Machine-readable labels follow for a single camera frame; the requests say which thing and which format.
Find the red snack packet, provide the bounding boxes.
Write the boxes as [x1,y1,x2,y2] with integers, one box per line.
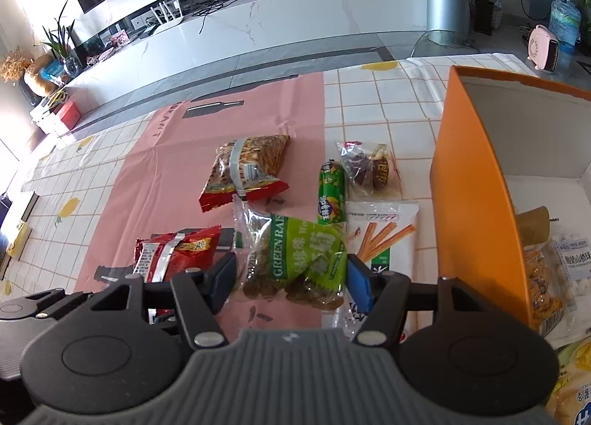
[133,224,222,282]

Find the white router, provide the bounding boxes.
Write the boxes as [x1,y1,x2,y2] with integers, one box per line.
[150,0,182,31]

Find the pink checked tablecloth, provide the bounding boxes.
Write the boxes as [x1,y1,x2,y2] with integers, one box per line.
[0,52,536,343]

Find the dried flowers in dark vase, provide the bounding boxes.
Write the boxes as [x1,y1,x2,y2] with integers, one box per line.
[0,47,33,105]

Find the red fried strips snack bag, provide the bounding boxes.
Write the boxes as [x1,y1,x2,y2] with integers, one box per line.
[199,134,291,213]

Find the white storage box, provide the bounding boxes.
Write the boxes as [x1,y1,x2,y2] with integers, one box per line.
[30,93,65,130]

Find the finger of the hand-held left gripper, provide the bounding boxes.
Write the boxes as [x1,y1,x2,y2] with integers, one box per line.
[0,289,93,321]

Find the pink fan heater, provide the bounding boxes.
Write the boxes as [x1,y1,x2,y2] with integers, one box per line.
[526,24,561,72]

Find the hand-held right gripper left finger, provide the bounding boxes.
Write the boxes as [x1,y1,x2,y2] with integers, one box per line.
[78,252,238,349]

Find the brown snack packet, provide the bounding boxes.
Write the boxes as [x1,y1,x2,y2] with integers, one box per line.
[515,206,552,246]

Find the silver trash can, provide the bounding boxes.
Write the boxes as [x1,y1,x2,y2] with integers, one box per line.
[425,0,472,44]

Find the green raisin bag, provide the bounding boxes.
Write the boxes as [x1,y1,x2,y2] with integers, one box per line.
[232,194,348,311]

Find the black cables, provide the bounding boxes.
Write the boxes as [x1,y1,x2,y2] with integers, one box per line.
[191,0,241,17]

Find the orange cardboard box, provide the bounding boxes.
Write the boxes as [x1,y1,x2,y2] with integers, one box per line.
[429,65,591,338]

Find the orange gourd ornament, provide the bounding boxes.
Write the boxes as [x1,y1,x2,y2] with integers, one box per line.
[23,53,58,96]

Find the white marble tv cabinet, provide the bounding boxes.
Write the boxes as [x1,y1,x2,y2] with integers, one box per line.
[65,0,428,93]

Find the dark grey flat box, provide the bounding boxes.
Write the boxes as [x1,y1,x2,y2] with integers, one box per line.
[0,192,38,234]

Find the green sausage stick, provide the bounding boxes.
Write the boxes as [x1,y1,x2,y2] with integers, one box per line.
[318,158,347,225]

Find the white breadstick bag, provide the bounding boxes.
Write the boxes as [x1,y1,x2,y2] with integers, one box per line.
[332,201,420,347]

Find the red storage box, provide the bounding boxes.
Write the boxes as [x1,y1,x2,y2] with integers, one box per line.
[54,99,81,130]

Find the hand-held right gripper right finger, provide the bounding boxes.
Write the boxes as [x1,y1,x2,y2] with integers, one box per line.
[347,253,497,347]

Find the yellow chips bag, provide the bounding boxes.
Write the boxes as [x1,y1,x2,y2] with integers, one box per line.
[545,337,591,425]

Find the clear peanut packet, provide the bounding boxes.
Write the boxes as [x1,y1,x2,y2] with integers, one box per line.
[522,240,573,331]

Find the yellow small packet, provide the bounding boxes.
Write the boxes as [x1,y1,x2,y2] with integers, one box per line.
[6,221,33,258]

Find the clear date walnut packet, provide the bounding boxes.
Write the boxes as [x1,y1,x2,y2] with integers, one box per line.
[335,140,407,199]

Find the blue water jug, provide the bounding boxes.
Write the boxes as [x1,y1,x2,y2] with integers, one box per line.
[549,0,583,54]

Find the round glass table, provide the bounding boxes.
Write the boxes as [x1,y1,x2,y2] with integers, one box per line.
[409,28,481,57]

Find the green plant in glass vase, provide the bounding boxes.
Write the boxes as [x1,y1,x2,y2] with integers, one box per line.
[34,0,81,77]

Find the white candy ball packet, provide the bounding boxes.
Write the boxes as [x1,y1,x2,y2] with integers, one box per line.
[549,217,591,315]

